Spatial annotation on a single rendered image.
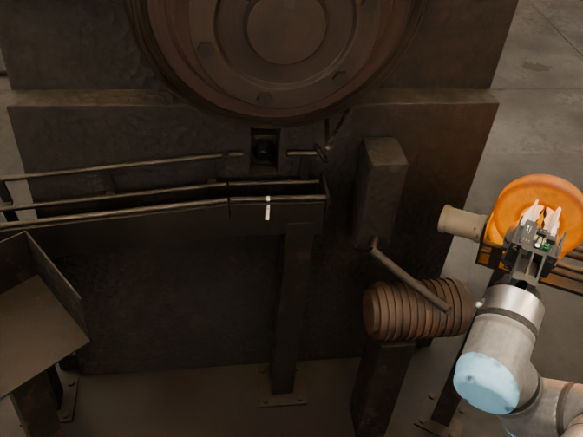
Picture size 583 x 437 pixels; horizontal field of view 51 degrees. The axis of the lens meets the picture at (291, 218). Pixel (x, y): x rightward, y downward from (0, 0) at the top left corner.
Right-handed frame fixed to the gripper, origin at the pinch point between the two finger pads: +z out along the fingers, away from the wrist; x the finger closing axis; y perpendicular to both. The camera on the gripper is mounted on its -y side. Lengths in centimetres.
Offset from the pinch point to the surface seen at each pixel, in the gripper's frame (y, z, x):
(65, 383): -71, -54, 95
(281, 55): 27, -10, 44
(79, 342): -9, -53, 63
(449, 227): -18.6, 2.1, 14.5
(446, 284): -31.6, -3.5, 11.2
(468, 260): -101, 48, 9
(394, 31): 22.6, 6.4, 31.9
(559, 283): -21.7, 0.7, -8.9
